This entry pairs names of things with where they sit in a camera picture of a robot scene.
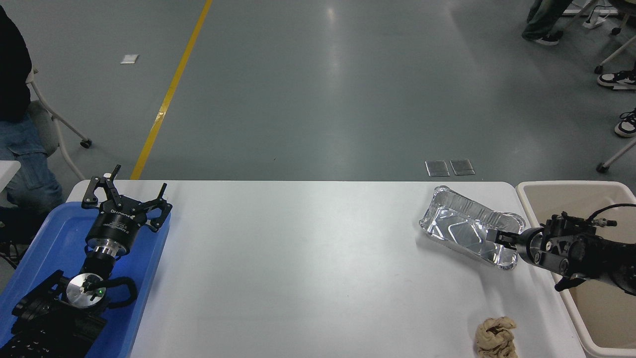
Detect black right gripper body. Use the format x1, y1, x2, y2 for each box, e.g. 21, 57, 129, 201
514, 227, 545, 265

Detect blue plastic tray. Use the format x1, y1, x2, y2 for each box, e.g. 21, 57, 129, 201
0, 201, 171, 358

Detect large pale bin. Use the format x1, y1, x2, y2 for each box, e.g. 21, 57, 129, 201
515, 180, 636, 351

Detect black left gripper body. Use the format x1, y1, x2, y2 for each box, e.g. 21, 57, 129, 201
85, 198, 150, 248

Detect grey chair with white frame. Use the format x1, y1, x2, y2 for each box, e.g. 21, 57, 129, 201
26, 66, 93, 181

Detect white wheeled chair base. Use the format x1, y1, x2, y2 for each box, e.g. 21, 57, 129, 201
561, 0, 636, 36

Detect small white side table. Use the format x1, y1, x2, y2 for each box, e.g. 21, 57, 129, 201
0, 160, 21, 192

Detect rectangular silver foil tray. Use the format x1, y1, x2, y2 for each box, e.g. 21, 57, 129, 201
418, 185, 526, 270

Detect white wheeled chair leg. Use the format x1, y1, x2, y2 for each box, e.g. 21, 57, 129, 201
596, 138, 636, 174
594, 35, 636, 75

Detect crumpled tan paper ball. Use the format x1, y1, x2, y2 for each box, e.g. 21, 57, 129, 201
475, 317, 518, 358

